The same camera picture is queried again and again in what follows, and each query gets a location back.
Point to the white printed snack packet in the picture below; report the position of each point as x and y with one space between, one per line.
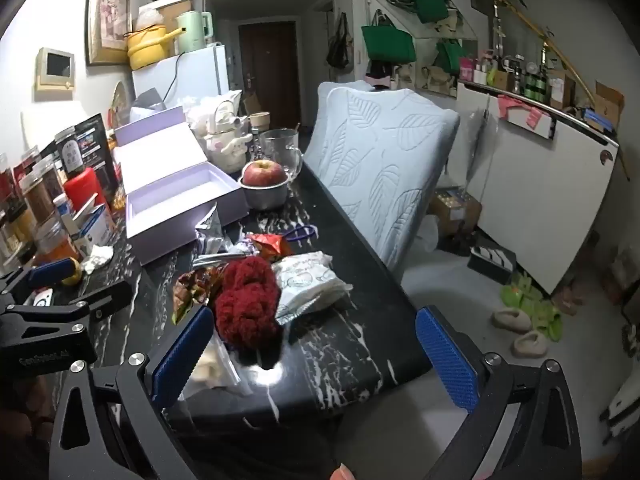
305 280

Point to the dark wooden door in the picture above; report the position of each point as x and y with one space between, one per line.
270 65

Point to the orange red snack packet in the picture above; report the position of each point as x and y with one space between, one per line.
270 245

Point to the white plastic bag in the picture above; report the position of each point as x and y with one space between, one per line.
150 17

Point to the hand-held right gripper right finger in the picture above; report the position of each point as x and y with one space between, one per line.
445 360

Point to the cluster of clear food jars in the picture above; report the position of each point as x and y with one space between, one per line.
40 195

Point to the black printed pouch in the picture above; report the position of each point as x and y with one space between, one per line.
82 147

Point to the white kettle-shaped water bottle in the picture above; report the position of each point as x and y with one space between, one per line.
225 142

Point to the beige slipper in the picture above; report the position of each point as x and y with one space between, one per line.
530 344
510 319

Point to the green slipper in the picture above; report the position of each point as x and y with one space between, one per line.
520 292
545 317

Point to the silver purple snack packet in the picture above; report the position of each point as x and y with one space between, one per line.
210 232

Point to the grey paper bag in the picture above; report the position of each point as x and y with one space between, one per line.
147 100

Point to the cardboard box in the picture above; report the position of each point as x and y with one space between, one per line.
607 102
455 207
172 7

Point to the green electric kettle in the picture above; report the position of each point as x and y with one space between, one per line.
195 30

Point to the framed picture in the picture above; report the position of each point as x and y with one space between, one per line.
107 17

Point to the lavender gift box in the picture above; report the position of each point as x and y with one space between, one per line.
175 195

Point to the red container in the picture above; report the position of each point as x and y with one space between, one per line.
85 187

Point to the metal bowl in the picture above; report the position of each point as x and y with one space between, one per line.
262 199

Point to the wall intercom panel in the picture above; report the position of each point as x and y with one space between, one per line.
55 67

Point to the person's right hand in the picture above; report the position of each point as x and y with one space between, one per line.
342 472

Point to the crumpled white tissue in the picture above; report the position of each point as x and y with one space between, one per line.
97 257

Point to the row of bottles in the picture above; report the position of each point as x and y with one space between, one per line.
500 72

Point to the round woven straw mat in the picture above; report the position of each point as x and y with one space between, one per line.
120 97

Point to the glass measuring cup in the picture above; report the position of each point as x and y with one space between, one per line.
280 147

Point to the white refrigerator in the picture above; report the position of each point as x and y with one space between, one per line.
197 72

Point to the blue white carton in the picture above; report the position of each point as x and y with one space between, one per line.
95 222

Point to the yellow bamboo pole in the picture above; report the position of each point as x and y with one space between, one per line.
530 22

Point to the yellow pot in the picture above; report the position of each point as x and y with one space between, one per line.
147 47

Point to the white cabinet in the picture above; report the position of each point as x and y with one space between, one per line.
540 180

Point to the clear plastic food bag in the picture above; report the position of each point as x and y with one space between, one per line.
200 110

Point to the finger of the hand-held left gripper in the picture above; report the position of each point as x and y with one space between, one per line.
50 271
110 295

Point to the brown gold snack packet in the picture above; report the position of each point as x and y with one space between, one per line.
192 287

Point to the orange printed snack bag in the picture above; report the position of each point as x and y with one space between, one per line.
117 197

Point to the dark hanging bag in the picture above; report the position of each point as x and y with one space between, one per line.
340 45

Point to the clear bag of white snacks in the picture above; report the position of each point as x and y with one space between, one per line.
215 365

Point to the dark red fluffy yarn skein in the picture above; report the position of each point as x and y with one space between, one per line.
245 300

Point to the pink paper pieces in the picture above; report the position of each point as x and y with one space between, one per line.
525 112

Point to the black white striped box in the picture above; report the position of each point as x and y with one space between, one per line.
492 257

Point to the leaf-embossed cushion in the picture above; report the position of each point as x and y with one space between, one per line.
380 160

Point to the beige cup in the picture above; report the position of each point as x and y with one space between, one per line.
259 120

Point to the red apple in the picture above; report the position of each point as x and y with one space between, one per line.
262 172

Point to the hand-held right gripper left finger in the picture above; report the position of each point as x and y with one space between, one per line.
182 355

